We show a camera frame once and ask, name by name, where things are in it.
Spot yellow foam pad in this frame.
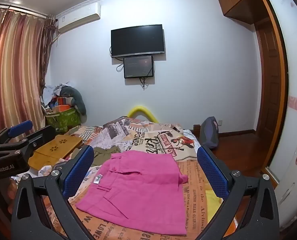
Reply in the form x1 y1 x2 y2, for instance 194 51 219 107
127 106 159 124

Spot black wall television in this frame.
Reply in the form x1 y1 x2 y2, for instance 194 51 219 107
110 24 165 58

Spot white air conditioner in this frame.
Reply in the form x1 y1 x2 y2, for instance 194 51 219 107
55 2 101 34

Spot olive green garment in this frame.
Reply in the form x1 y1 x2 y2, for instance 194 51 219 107
91 146 121 167

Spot wooden bed post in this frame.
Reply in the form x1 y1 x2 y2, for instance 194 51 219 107
193 124 201 145

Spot frosted wardrobe sliding door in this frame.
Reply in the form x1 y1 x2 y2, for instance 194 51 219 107
261 0 297 180

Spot striped brown curtain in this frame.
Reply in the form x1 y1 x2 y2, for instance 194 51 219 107
0 4 57 135

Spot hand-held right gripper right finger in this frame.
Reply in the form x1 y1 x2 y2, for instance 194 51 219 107
196 145 280 240

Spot wooden folding table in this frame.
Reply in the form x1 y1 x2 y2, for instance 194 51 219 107
28 134 84 170

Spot black hanging cable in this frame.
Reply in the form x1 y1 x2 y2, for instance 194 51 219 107
138 76 149 90

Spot pink pants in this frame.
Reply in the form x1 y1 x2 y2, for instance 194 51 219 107
75 150 189 237

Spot brown wooden door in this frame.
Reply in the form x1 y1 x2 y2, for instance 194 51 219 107
255 17 283 140

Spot grey blue backpack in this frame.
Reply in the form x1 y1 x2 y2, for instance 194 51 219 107
200 116 219 150

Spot wooden overhead cabinet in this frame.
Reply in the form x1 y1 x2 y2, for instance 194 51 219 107
217 0 261 25

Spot white patterned cloth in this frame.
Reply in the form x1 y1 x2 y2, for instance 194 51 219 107
37 159 66 178

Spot small black monitor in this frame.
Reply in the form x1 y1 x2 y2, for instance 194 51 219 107
123 55 154 79

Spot orange box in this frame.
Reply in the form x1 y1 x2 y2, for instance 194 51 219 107
52 96 75 113

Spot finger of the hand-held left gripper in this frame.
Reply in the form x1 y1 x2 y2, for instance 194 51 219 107
0 120 34 147
0 125 56 158

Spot yellow blanket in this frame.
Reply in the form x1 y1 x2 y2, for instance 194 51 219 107
205 190 225 224

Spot newspaper print blanket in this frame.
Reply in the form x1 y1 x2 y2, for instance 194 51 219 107
38 116 239 240

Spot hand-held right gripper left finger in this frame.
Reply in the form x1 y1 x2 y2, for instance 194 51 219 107
11 145 96 240

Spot green patterned bag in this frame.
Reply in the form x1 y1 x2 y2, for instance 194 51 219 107
45 107 82 134

